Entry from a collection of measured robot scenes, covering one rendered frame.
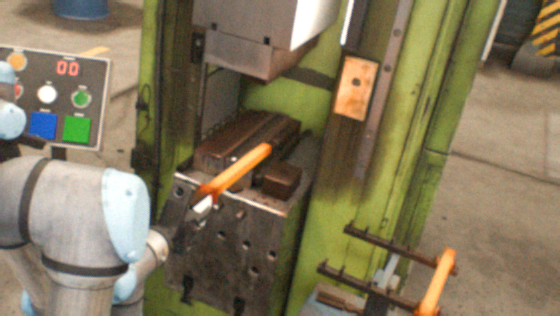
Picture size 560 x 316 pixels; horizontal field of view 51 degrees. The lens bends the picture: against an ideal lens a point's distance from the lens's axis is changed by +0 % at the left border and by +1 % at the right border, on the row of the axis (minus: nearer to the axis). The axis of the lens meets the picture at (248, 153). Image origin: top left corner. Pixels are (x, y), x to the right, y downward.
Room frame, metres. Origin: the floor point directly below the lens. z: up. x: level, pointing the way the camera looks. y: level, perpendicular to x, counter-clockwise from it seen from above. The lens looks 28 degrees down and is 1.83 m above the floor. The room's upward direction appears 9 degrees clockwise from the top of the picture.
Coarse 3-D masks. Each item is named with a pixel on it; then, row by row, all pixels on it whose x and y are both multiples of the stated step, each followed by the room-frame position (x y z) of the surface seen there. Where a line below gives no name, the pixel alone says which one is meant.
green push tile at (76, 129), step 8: (72, 120) 1.55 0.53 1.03; (80, 120) 1.55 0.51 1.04; (88, 120) 1.56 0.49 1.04; (64, 128) 1.54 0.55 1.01; (72, 128) 1.54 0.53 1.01; (80, 128) 1.54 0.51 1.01; (88, 128) 1.55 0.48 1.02; (64, 136) 1.52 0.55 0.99; (72, 136) 1.53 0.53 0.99; (80, 136) 1.53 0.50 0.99; (88, 136) 1.53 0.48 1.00
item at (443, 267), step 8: (448, 248) 1.31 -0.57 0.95; (448, 256) 1.27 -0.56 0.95; (440, 264) 1.23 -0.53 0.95; (448, 264) 1.24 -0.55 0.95; (440, 272) 1.20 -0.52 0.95; (432, 280) 1.16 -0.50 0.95; (440, 280) 1.17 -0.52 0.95; (432, 288) 1.13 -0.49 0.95; (440, 288) 1.14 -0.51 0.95; (432, 296) 1.10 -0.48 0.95; (424, 304) 1.07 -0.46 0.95; (432, 304) 1.07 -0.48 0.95; (416, 312) 1.03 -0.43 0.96; (424, 312) 1.04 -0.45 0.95; (432, 312) 1.04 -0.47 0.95
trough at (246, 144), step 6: (276, 114) 1.91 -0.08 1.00; (270, 120) 1.86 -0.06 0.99; (276, 120) 1.89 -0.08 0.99; (264, 126) 1.81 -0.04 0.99; (270, 126) 1.83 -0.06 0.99; (258, 132) 1.76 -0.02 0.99; (264, 132) 1.77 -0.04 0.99; (252, 138) 1.71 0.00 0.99; (258, 138) 1.72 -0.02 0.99; (240, 144) 1.64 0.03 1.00; (246, 144) 1.66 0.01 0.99; (252, 144) 1.67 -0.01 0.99; (234, 150) 1.60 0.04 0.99; (240, 150) 1.62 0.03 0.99; (246, 150) 1.62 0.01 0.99; (228, 156) 1.56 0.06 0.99; (234, 156) 1.57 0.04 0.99; (234, 162) 1.53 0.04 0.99
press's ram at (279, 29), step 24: (216, 0) 1.57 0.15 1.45; (240, 0) 1.55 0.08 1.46; (264, 0) 1.52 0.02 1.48; (288, 0) 1.50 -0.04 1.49; (312, 0) 1.59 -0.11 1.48; (336, 0) 1.82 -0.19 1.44; (192, 24) 1.60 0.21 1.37; (216, 24) 1.61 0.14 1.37; (240, 24) 1.54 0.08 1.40; (264, 24) 1.52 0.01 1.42; (288, 24) 1.50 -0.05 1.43; (312, 24) 1.63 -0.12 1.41; (288, 48) 1.49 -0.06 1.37
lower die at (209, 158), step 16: (256, 112) 1.94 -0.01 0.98; (272, 112) 1.94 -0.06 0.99; (224, 128) 1.77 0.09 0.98; (240, 128) 1.77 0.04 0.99; (256, 128) 1.76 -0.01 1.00; (272, 128) 1.78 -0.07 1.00; (288, 128) 1.82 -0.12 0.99; (208, 144) 1.63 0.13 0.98; (224, 144) 1.63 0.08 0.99; (256, 144) 1.65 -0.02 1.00; (272, 144) 1.68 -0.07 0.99; (208, 160) 1.56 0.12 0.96; (224, 160) 1.54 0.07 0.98
